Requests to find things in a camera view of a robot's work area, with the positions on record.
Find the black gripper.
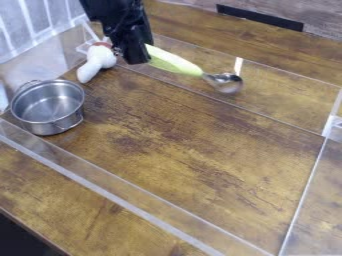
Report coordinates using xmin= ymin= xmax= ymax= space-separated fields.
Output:
xmin=79 ymin=0 xmax=154 ymax=65

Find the green handled metal spoon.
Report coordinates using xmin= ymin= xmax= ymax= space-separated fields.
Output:
xmin=146 ymin=45 xmax=243 ymax=94

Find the white toy mushroom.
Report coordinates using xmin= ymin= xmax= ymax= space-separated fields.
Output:
xmin=76 ymin=42 xmax=118 ymax=83

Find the clear acrylic stand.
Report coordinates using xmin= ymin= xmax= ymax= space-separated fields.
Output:
xmin=75 ymin=22 xmax=112 ymax=55

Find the black bar on table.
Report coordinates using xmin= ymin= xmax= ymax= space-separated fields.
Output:
xmin=216 ymin=4 xmax=305 ymax=32

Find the small steel pot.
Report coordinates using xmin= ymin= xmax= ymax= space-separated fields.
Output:
xmin=11 ymin=79 xmax=86 ymax=136

